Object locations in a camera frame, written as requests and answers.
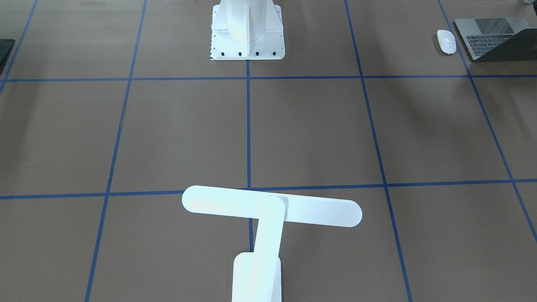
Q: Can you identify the grey laptop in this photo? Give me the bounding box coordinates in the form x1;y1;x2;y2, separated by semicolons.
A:
454;17;537;62

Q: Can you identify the black mouse pad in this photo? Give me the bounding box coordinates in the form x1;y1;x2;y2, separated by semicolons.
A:
0;39;16;74

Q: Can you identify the white desk lamp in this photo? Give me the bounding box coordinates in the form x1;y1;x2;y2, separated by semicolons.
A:
182;185;362;302

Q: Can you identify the white computer mouse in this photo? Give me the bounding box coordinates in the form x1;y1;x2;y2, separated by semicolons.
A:
436;29;457;54

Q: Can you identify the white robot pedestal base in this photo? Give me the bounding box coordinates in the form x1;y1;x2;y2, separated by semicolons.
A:
210;0;286;60

